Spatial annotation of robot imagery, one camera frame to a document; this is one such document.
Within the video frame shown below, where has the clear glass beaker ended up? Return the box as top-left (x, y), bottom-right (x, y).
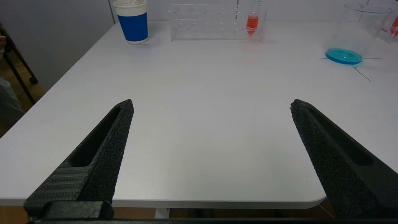
top-left (325, 2), bottom-right (395, 65)

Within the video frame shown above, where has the grey trouser leg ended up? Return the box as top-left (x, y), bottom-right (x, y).
top-left (0, 73), bottom-right (25, 126)

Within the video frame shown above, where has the black tripod stand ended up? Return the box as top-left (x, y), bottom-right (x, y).
top-left (0, 26), bottom-right (39, 105)

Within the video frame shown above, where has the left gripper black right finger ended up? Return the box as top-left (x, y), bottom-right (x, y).
top-left (290, 99), bottom-right (398, 218)

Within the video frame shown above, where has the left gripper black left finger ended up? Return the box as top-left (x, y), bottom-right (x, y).
top-left (24, 99), bottom-right (135, 216)

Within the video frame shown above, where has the test tube with red pigment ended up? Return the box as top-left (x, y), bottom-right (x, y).
top-left (246, 0), bottom-right (261, 36)

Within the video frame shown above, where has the clear acrylic test tube rack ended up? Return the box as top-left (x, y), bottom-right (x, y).
top-left (169, 2), bottom-right (265, 42)
top-left (377, 11), bottom-right (398, 43)

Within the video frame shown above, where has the blue and white paper cup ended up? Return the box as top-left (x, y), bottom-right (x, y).
top-left (113, 0), bottom-right (149, 45)

